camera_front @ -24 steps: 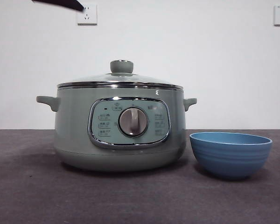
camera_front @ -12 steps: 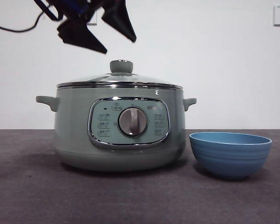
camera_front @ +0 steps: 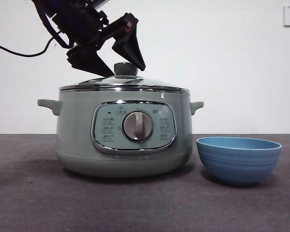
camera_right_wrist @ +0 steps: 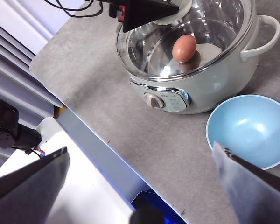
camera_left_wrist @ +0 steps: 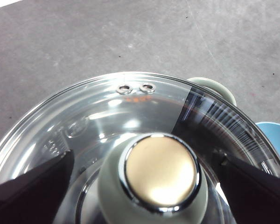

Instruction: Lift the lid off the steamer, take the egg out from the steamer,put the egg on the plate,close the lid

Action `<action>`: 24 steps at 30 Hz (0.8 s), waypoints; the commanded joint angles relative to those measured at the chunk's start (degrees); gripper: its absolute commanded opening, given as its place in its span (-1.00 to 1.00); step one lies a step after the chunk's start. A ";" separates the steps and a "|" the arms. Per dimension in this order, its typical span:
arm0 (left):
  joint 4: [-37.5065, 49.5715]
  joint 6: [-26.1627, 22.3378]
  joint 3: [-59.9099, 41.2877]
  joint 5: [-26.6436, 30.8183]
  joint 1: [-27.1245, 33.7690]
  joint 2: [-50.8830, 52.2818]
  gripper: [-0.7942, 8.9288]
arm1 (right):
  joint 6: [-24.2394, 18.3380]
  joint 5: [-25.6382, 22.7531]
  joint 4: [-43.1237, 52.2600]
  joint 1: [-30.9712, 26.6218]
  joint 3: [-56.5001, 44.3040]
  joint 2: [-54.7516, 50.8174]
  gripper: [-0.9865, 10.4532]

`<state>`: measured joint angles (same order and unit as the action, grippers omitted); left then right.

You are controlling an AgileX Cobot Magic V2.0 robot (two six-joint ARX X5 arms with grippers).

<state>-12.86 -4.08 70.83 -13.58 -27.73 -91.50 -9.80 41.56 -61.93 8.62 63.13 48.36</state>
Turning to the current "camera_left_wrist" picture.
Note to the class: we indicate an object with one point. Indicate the blue ribbed bowl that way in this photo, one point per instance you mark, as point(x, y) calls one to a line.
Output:
point(274, 133)

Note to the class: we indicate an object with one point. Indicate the pale green electric steamer pot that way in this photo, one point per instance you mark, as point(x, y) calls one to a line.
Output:
point(214, 85)

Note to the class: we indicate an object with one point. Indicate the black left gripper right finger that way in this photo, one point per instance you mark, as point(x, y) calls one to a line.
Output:
point(259, 198)

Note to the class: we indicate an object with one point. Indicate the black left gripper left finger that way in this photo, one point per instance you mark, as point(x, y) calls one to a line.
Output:
point(25, 198)

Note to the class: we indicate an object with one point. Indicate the glass lid with green knob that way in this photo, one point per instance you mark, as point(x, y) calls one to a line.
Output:
point(161, 172)

